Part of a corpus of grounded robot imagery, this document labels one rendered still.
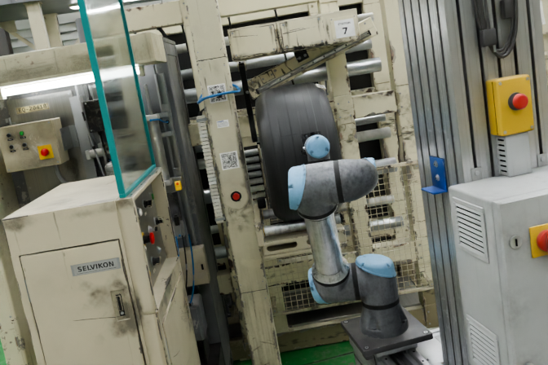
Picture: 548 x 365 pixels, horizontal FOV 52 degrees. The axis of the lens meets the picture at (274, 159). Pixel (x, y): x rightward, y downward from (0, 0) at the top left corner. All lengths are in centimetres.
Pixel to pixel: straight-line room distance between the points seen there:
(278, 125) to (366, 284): 78
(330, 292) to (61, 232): 83
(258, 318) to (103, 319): 94
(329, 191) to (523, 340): 56
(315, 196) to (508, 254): 49
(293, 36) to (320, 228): 129
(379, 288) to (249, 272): 91
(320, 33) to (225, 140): 69
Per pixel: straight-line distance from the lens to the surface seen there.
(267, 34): 267
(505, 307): 134
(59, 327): 194
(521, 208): 128
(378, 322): 182
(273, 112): 228
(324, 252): 166
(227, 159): 243
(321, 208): 151
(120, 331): 190
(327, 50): 283
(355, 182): 148
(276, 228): 242
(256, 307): 262
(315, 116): 226
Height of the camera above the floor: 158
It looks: 9 degrees down
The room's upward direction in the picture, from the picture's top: 10 degrees counter-clockwise
